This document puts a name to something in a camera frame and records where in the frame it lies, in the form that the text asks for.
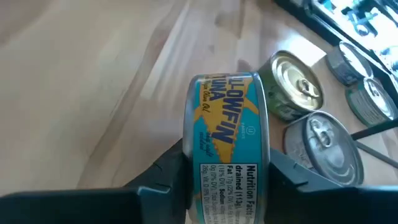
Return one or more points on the wooden shelf with black legs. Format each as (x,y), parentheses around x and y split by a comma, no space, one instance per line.
(373,130)

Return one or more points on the green can with gold lid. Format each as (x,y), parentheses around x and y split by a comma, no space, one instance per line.
(292,84)

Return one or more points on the teal yellowfin tuna can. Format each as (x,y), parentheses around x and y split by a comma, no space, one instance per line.
(227,124)

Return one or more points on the grey label silver can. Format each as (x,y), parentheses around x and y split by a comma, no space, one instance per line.
(329,149)
(348,63)
(370,101)

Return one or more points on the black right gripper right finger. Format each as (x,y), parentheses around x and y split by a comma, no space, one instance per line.
(311,202)

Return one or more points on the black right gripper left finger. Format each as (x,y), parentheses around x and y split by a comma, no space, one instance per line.
(155,202)

